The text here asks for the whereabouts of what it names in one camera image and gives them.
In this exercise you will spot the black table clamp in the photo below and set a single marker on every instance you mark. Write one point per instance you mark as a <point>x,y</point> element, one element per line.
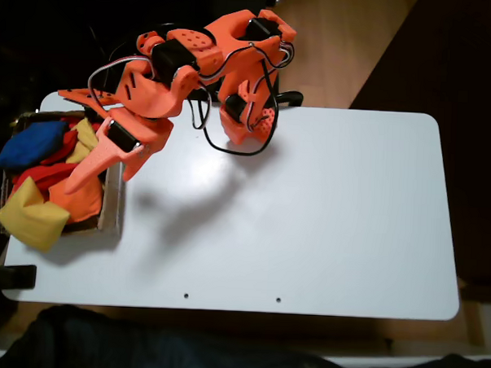
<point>292,98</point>

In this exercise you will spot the person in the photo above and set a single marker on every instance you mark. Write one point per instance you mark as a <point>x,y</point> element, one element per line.
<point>140,346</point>

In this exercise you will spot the blue bean bag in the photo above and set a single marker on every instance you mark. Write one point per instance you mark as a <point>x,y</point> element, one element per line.
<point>31,142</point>

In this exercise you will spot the orange bean bag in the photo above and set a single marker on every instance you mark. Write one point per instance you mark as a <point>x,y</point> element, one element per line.
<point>85,205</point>

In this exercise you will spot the red bean bag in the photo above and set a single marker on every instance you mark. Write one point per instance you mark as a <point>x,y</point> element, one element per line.
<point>70,124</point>
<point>42,173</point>
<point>63,148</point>

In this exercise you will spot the cardboard box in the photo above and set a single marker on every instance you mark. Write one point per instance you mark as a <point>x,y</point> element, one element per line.
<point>112,211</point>

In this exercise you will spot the black bracket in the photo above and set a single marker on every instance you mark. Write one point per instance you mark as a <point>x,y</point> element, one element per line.
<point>17,276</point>

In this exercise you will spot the yellow bean bag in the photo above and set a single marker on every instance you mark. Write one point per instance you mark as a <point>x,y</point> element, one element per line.
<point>32,219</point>
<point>82,138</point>

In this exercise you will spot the orange camera mount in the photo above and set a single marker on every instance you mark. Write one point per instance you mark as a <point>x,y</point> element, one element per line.
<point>82,95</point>

